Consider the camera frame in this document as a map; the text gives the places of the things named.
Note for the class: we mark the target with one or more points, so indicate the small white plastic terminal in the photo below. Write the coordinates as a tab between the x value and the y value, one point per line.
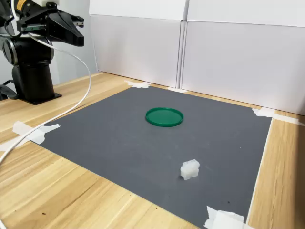
190	169

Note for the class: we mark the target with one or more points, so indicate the round green lid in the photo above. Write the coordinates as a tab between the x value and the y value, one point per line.
164	117

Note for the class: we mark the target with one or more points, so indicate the white masking tape piece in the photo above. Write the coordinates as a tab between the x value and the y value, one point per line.
35	134
224	219
176	90
267	112
138	84

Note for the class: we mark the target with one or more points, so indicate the dark grey mat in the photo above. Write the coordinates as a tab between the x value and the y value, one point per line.
143	148

